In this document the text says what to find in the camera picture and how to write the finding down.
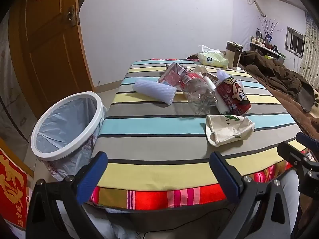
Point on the crushed cream paper cup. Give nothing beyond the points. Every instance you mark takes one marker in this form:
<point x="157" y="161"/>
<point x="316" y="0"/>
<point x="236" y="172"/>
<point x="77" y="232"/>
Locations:
<point x="224" y="129"/>

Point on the window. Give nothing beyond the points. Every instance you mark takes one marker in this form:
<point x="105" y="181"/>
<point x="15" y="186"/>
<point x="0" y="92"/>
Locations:
<point x="295" y="41"/>

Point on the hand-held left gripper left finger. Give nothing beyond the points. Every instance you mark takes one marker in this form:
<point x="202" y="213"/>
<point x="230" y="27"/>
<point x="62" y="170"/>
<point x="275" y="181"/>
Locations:
<point x="91" y="178"/>

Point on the white round trash bin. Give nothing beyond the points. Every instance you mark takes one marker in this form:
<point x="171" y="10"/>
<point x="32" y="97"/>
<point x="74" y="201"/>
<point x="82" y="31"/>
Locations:
<point x="98" y="109"/>

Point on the small white foam net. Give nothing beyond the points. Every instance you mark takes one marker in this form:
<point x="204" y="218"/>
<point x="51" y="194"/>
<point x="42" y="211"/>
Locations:
<point x="222" y="74"/>

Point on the purple dried branches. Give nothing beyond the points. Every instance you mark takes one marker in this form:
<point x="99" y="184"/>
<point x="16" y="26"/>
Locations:
<point x="270" y="27"/>

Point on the red cartoon drink can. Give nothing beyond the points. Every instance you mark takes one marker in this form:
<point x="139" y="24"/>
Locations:
<point x="233" y="95"/>

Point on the red gift box gold lettering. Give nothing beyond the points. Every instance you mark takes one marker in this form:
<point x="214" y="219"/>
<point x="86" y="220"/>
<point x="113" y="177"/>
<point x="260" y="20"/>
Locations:
<point x="12" y="186"/>

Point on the clear plastic bottle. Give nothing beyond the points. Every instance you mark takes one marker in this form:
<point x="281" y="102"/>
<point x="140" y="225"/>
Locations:
<point x="199" y="97"/>

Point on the beige and brown thermos cup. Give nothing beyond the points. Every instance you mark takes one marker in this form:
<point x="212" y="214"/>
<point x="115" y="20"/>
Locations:
<point x="233" y="57"/>

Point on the white wall pipe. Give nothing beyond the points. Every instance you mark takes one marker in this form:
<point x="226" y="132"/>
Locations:
<point x="256" y="3"/>

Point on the leaf print curtain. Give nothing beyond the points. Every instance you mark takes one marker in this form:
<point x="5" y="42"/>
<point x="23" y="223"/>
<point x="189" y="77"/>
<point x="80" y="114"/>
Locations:
<point x="311" y="54"/>

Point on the wooden door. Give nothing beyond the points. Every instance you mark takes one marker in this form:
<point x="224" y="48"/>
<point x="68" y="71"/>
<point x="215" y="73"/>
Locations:
<point x="49" y="42"/>

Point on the translucent printed wardrobe cover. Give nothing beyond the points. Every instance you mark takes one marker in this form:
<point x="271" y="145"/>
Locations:
<point x="12" y="92"/>

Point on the tan fleece blanket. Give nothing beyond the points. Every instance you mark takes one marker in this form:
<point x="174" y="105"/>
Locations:
<point x="299" y="119"/>

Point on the crumpled brown print snack bag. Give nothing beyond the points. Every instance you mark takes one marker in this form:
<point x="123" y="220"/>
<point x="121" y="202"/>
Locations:
<point x="205" y="73"/>

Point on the pale blue bin liner bag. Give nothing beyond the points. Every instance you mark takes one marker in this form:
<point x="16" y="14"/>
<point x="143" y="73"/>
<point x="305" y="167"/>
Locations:
<point x="62" y="124"/>

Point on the cluttered side table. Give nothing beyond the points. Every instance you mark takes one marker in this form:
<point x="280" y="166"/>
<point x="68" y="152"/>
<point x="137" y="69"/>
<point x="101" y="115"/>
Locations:
<point x="264" y="47"/>

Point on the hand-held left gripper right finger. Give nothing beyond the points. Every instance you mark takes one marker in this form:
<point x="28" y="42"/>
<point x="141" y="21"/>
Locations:
<point x="224" y="176"/>

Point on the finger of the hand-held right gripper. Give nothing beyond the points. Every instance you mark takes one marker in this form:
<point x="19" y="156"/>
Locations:
<point x="290" y="151"/>
<point x="307" y="140"/>

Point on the pale green tissue pack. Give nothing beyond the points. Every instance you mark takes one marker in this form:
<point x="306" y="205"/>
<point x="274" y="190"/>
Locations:
<point x="214" y="59"/>

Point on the red medicine box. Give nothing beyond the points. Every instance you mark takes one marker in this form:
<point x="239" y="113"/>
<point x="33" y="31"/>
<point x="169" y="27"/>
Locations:
<point x="170" y="78"/>

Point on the white foam net sleeve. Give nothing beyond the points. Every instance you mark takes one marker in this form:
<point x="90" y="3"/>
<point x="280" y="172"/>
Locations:
<point x="154" y="90"/>

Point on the metal door lock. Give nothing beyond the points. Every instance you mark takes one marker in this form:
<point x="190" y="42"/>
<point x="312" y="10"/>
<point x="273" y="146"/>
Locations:
<point x="72" y="17"/>

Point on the red striped cloth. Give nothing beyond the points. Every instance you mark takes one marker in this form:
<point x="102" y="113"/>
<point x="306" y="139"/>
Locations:
<point x="149" y="199"/>

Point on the person's white trousers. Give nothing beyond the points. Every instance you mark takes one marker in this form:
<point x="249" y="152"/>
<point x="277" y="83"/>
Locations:
<point x="290" y="204"/>

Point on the pastel striped tablecloth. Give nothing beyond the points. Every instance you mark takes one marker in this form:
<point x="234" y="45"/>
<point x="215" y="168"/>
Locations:
<point x="149" y="129"/>

